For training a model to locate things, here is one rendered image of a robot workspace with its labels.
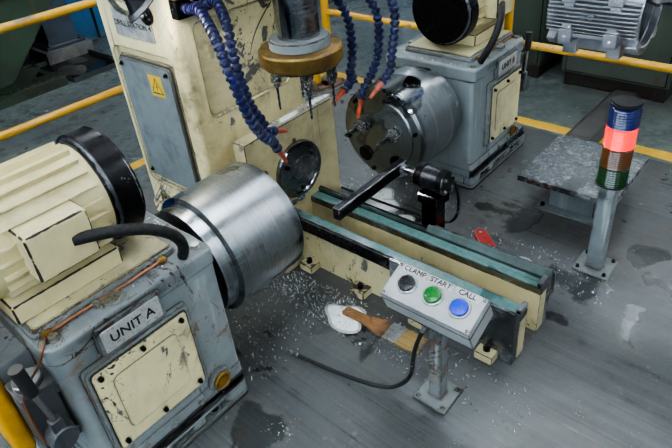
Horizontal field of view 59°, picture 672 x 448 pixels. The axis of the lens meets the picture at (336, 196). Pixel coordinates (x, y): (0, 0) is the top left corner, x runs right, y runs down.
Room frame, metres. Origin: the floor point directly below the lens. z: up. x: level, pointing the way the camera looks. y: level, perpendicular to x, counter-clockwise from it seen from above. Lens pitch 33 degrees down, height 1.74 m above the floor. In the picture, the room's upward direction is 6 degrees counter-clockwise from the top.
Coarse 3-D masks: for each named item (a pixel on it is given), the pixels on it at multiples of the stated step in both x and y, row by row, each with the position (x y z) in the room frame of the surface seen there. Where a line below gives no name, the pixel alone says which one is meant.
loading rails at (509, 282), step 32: (320, 192) 1.29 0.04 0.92; (320, 224) 1.15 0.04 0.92; (352, 224) 1.19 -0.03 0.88; (384, 224) 1.12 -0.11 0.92; (416, 224) 1.09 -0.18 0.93; (320, 256) 1.13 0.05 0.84; (352, 256) 1.06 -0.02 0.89; (384, 256) 0.99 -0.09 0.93; (416, 256) 1.06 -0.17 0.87; (448, 256) 1.00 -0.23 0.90; (480, 256) 0.97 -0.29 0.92; (512, 256) 0.94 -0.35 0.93; (352, 288) 1.02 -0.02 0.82; (480, 288) 0.87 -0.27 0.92; (512, 288) 0.89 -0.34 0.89; (544, 288) 0.86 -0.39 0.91; (512, 320) 0.78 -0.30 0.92; (480, 352) 0.80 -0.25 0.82; (512, 352) 0.77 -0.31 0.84
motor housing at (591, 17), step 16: (560, 0) 1.32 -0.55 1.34; (592, 0) 1.27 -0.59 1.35; (608, 0) 1.25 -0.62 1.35; (640, 0) 1.22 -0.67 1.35; (560, 16) 1.32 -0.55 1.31; (576, 16) 1.28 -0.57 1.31; (592, 16) 1.26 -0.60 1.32; (608, 16) 1.24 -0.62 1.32; (624, 16) 1.22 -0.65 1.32; (640, 16) 1.21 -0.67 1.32; (656, 16) 1.31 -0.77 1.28; (576, 32) 1.29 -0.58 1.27; (592, 32) 1.27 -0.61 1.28; (608, 32) 1.23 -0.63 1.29; (624, 32) 1.22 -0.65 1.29; (640, 32) 1.31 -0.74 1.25; (592, 48) 1.29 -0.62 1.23; (624, 48) 1.26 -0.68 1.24; (640, 48) 1.24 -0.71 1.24
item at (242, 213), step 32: (192, 192) 0.95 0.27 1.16; (224, 192) 0.94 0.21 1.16; (256, 192) 0.95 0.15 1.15; (192, 224) 0.87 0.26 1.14; (224, 224) 0.87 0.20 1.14; (256, 224) 0.90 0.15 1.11; (288, 224) 0.93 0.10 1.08; (224, 256) 0.84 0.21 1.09; (256, 256) 0.86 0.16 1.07; (288, 256) 0.92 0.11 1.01; (224, 288) 0.82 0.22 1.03; (256, 288) 0.86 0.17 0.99
